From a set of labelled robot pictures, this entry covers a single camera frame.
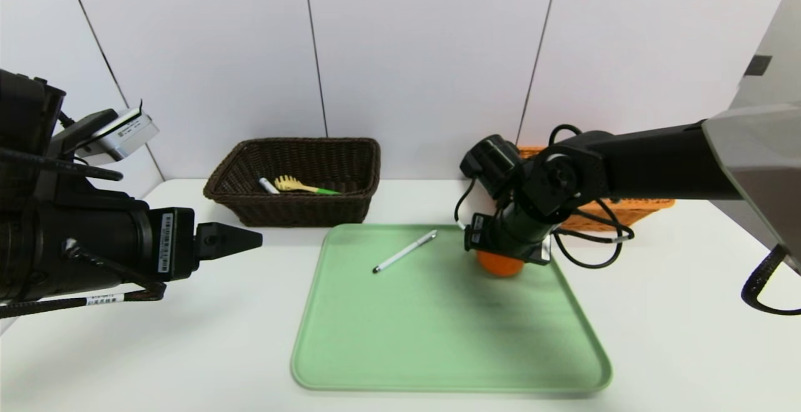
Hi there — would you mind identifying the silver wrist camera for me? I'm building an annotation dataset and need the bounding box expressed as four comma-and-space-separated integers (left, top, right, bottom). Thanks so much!
460, 135, 521, 198
75, 102, 160, 167

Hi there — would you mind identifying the orange wicker basket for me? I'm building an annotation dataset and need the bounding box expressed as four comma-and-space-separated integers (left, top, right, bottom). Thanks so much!
518, 145, 675, 232

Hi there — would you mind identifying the light green plastic tray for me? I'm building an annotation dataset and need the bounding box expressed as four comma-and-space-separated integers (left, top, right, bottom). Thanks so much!
290, 223, 613, 394

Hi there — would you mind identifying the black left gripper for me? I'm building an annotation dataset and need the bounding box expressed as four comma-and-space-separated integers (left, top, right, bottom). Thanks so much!
57, 195, 263, 296

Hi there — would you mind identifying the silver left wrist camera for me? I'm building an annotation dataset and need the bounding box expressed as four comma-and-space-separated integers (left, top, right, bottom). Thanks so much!
75, 102, 160, 167

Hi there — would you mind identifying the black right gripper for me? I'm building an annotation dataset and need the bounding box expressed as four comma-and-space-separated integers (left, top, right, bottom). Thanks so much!
464, 200, 552, 266

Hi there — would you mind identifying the dark brown wicker basket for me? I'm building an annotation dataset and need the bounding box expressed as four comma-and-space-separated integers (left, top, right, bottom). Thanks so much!
203, 137, 381, 227

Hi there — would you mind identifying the yellow pasta spoon green handle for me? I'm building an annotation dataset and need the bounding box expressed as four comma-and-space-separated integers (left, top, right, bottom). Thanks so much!
274, 175, 342, 196

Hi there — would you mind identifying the thin white stylus pen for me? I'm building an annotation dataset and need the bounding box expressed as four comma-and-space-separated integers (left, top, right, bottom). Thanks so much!
373, 230, 438, 274

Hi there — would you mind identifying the orange fruit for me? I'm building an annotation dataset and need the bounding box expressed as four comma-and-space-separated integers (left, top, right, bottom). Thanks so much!
477, 249, 525, 277

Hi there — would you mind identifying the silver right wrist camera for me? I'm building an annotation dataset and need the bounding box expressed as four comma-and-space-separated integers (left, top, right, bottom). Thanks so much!
460, 135, 521, 198

